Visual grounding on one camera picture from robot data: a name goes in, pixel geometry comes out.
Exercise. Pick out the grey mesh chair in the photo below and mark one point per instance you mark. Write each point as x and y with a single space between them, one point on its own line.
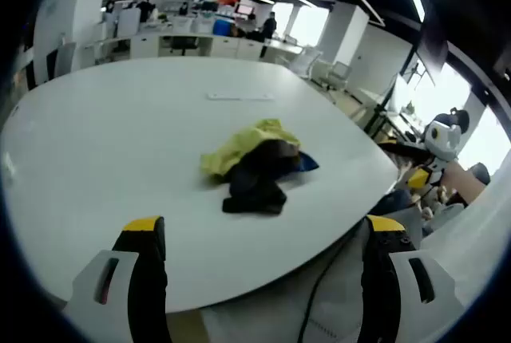
259 303

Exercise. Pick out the blue bin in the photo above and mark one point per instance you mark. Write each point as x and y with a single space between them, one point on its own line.
222 27

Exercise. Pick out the yellow garment grey blue sleeves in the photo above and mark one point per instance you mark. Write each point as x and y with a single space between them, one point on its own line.
247 147

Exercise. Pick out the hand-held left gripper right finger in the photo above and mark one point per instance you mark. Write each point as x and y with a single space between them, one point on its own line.
379 279

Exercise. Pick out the black office chair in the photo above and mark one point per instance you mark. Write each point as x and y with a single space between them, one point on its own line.
183 44

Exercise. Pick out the white desk row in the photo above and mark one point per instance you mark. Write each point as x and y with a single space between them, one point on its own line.
223 46

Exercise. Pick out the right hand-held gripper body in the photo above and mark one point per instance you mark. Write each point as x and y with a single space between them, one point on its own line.
441 141

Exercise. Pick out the person's white shirt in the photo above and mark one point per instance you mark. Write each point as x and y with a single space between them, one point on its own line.
471 247

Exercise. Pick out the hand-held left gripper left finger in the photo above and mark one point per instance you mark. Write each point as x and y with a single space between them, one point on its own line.
143 279

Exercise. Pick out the white table slot cover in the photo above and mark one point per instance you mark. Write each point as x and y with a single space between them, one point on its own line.
239 96

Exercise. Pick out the white office chair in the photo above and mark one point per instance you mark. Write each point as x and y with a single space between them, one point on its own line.
339 73
305 61

